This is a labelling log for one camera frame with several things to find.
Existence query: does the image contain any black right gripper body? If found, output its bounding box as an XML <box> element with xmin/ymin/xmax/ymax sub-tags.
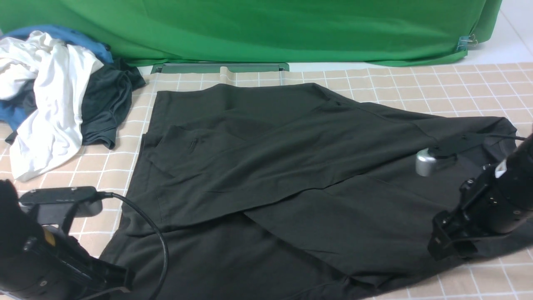
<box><xmin>428</xmin><ymin>167</ymin><xmax>521</xmax><ymax>260</ymax></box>

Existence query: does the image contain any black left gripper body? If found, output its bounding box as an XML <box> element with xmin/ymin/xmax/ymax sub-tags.
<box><xmin>23</xmin><ymin>228</ymin><xmax>134</xmax><ymax>300</ymax></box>

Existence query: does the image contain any dark gray long-sleeved shirt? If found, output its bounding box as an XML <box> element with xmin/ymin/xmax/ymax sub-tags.
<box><xmin>127</xmin><ymin>84</ymin><xmax>516</xmax><ymax>300</ymax></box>

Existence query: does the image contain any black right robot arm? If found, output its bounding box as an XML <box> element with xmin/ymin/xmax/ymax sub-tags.
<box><xmin>428</xmin><ymin>135</ymin><xmax>533</xmax><ymax>260</ymax></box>

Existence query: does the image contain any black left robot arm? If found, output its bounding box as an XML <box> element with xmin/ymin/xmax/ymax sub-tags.
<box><xmin>0</xmin><ymin>180</ymin><xmax>134</xmax><ymax>300</ymax></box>

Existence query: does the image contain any dark teal crumpled shirt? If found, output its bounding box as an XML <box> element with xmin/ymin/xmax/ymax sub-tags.
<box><xmin>1</xmin><ymin>59</ymin><xmax>145</xmax><ymax>150</ymax></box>

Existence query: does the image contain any white crumpled shirt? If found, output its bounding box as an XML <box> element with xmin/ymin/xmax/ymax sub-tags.
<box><xmin>1</xmin><ymin>31</ymin><xmax>103</xmax><ymax>182</ymax></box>

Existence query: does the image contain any beige checkered tablecloth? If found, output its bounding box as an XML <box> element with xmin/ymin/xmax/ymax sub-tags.
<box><xmin>13</xmin><ymin>62</ymin><xmax>533</xmax><ymax>300</ymax></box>

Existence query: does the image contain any blue crumpled garment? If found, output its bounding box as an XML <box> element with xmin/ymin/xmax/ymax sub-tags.
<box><xmin>1</xmin><ymin>25</ymin><xmax>114</xmax><ymax>130</ymax></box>

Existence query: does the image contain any blue binder clip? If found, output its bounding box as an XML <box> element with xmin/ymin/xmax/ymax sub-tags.
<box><xmin>456</xmin><ymin>34</ymin><xmax>478</xmax><ymax>52</ymax></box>

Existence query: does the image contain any green backdrop cloth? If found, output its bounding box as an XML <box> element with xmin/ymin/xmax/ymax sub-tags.
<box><xmin>1</xmin><ymin>0</ymin><xmax>501</xmax><ymax>67</ymax></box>

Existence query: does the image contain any green metal bar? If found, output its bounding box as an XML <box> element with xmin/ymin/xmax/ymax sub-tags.
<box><xmin>151</xmin><ymin>62</ymin><xmax>290</xmax><ymax>74</ymax></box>

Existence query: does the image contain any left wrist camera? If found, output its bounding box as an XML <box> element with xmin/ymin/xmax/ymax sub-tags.
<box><xmin>19</xmin><ymin>186</ymin><xmax>103</xmax><ymax>226</ymax></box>

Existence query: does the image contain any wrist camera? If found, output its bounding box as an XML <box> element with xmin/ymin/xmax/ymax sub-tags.
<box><xmin>416</xmin><ymin>132</ymin><xmax>488</xmax><ymax>177</ymax></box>
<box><xmin>19</xmin><ymin>186</ymin><xmax>103</xmax><ymax>226</ymax></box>

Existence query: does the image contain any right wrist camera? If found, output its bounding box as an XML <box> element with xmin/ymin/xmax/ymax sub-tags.
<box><xmin>416</xmin><ymin>132</ymin><xmax>488</xmax><ymax>177</ymax></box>

